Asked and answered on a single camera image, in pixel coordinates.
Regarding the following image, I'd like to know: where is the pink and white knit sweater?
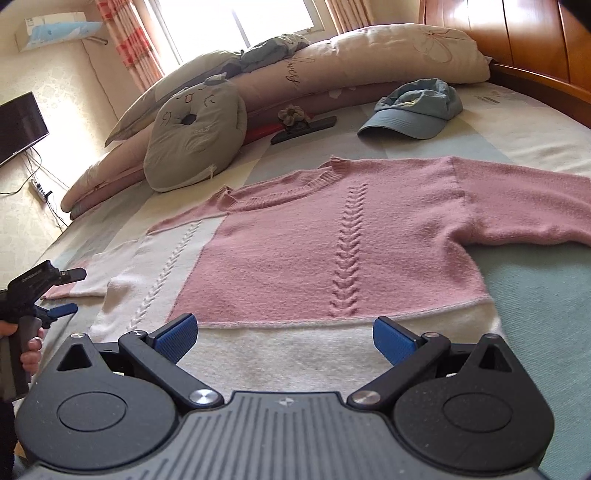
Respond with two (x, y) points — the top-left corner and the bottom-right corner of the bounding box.
(49, 157), (590, 393)

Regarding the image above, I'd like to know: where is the person's left hand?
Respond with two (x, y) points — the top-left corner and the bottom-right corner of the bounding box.
(0, 320), (46, 375)

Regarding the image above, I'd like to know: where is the grey cat face cushion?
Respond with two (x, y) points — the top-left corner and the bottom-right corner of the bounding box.
(143, 74), (247, 193)

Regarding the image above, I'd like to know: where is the red stick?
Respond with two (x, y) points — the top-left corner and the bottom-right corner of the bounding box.
(243, 123), (283, 145)

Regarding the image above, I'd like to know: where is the air conditioner with blue cover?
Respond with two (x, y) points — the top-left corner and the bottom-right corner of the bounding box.
(15, 12), (103, 51)

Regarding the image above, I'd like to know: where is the blue baseball cap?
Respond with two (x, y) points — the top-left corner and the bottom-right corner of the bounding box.
(358, 78), (464, 140)

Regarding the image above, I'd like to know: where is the black hair clip with flower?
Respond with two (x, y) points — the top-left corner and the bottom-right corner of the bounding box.
(270, 105), (338, 145)

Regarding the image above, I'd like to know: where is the left striped curtain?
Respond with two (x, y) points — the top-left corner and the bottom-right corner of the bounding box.
(95, 0), (163, 92)

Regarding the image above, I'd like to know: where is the striped curtain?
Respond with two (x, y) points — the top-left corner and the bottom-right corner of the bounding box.
(325, 0), (375, 34)
(95, 0), (163, 92)

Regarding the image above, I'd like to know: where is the grey pillow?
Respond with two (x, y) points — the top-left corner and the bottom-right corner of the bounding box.
(104, 51), (242, 147)

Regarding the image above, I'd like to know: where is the window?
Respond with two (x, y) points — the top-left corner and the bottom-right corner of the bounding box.
(137, 0), (337, 73)

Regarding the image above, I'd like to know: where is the floral cream rolled quilt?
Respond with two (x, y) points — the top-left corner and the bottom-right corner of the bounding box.
(60, 23), (490, 218)

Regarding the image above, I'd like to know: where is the grey folded cloth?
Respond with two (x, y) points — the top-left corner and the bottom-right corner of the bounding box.
(239, 33), (311, 73)

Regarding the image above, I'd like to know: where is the wooden headboard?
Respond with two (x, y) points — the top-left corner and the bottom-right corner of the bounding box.
(419, 1), (590, 126)

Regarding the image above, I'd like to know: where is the right striped curtain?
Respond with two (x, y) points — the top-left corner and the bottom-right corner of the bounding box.
(325, 0), (375, 34)

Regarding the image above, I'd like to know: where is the white power strip on wall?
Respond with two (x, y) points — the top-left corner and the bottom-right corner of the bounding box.
(29, 179), (52, 204)

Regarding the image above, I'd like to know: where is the black wall television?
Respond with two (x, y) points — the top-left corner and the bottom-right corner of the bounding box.
(0, 92), (49, 164)

